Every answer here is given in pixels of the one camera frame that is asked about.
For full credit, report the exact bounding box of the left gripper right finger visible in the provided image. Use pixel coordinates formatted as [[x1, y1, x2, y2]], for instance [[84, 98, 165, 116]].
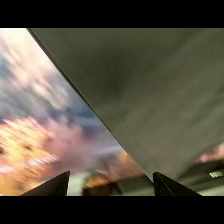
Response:
[[152, 171, 202, 197]]

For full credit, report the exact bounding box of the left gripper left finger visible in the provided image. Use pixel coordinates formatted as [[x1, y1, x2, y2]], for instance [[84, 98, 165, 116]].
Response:
[[21, 170, 71, 197]]

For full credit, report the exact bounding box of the dark grey T-shirt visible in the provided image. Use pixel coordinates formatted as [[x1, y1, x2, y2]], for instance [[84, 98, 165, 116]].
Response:
[[27, 27, 224, 183]]

